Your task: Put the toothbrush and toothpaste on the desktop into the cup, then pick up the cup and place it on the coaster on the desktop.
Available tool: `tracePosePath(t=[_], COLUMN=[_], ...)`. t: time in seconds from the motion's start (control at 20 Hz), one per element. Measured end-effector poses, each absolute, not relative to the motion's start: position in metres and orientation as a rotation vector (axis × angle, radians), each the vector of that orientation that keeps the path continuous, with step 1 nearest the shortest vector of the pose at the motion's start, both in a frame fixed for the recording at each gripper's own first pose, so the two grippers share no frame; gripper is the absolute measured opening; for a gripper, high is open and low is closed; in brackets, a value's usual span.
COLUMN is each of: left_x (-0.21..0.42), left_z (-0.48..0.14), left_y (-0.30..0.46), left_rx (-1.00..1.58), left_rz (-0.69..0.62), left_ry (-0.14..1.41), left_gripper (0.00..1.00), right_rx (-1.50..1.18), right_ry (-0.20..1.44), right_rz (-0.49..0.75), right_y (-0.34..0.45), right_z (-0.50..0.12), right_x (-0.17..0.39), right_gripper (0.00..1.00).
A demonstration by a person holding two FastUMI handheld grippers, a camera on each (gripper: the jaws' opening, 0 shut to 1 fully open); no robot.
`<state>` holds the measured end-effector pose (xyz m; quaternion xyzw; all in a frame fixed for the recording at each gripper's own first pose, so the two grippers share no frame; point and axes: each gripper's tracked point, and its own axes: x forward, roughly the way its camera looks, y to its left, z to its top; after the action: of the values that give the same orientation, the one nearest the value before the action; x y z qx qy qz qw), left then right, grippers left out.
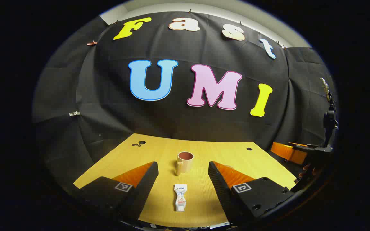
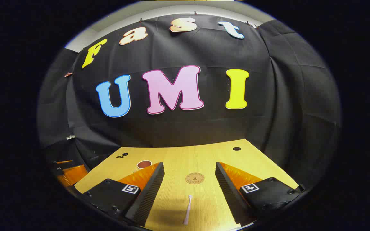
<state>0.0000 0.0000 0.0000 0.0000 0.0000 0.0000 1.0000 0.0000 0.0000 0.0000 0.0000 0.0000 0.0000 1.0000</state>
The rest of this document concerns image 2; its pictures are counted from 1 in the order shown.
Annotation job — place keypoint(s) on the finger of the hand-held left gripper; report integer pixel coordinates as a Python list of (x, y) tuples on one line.
[(63, 162), (75, 175)]

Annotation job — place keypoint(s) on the red cloth clip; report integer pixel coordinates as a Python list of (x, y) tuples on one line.
[(67, 74)]

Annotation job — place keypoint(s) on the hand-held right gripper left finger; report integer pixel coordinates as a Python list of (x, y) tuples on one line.
[(149, 192)]

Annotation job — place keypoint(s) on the white toothbrush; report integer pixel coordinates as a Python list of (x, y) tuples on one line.
[(188, 210)]

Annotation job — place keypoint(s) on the round cork coaster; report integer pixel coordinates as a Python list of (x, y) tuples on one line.
[(195, 178)]

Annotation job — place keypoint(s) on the wooden desktop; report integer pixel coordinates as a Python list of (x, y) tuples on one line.
[(188, 157)]

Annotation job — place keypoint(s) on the silver metal cloth clip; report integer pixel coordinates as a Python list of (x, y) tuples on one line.
[(70, 137)]

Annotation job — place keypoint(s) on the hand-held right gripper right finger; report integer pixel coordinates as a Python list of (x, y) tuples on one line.
[(228, 192)]

